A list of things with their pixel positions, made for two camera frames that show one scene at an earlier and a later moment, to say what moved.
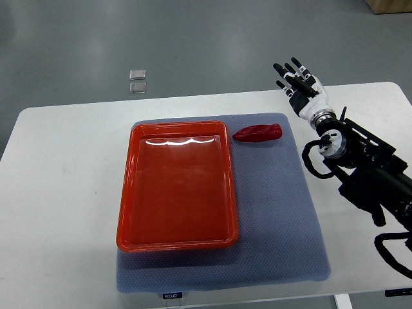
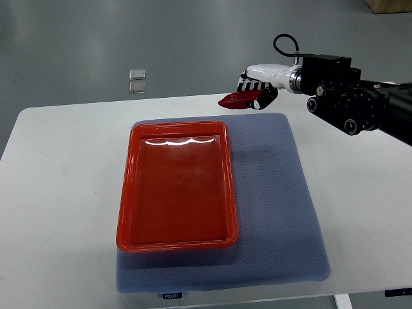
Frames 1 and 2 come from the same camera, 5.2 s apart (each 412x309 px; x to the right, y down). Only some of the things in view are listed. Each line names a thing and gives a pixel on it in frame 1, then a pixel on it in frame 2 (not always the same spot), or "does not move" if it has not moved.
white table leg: [343, 301] does not move
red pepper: [259, 132] -> [240, 100]
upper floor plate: [138, 74] does not move
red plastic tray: [178, 190] does not move
